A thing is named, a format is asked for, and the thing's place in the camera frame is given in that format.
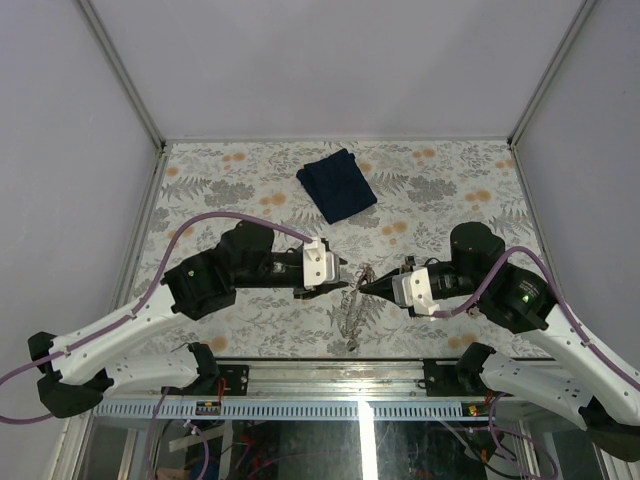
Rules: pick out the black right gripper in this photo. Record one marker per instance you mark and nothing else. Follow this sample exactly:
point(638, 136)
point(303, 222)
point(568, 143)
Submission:
point(381, 287)

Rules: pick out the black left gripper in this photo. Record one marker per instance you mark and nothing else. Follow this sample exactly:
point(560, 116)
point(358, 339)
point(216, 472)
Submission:
point(304, 294)

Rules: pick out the steel disc with keyrings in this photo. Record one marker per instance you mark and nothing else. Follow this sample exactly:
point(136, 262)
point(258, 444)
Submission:
point(352, 306)

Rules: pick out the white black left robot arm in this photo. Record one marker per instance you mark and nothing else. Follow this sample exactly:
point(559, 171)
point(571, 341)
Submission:
point(79, 370)

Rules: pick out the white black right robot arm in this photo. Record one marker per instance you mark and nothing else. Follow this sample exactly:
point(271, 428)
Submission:
point(602, 395)

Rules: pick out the dark blue folded cloth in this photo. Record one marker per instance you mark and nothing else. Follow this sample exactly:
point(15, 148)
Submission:
point(337, 186)

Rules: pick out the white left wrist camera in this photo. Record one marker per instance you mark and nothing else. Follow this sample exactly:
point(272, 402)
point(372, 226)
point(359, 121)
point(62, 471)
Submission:
point(320, 266)

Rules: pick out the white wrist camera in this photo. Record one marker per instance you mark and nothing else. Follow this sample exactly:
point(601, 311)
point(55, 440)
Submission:
point(320, 266)
point(412, 290)

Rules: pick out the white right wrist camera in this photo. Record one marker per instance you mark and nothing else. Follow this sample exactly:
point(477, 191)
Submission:
point(412, 290)

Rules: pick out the aluminium mounting rail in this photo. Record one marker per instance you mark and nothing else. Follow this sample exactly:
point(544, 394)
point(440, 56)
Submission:
point(325, 377)

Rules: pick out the white slotted cable duct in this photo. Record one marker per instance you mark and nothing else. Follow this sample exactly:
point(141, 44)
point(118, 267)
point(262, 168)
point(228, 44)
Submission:
point(280, 410)

